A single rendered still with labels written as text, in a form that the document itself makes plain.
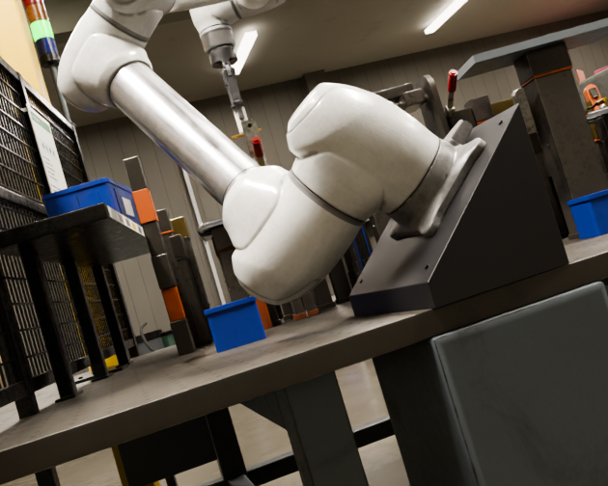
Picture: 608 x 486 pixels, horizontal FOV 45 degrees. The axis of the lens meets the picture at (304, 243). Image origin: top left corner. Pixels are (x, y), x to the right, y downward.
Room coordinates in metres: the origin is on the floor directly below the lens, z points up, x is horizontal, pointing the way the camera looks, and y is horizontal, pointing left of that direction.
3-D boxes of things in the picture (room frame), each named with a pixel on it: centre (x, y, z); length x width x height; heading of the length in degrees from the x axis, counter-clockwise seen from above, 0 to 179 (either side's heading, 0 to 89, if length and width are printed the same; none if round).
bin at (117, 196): (1.87, 0.49, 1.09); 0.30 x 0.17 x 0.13; 0
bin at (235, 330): (1.53, 0.18, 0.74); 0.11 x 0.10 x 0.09; 95
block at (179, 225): (2.09, 0.35, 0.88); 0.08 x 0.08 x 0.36; 5
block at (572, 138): (1.72, -0.66, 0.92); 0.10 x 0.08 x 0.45; 95
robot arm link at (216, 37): (1.99, 0.07, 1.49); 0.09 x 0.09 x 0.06
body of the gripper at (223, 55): (1.99, 0.07, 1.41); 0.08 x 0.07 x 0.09; 6
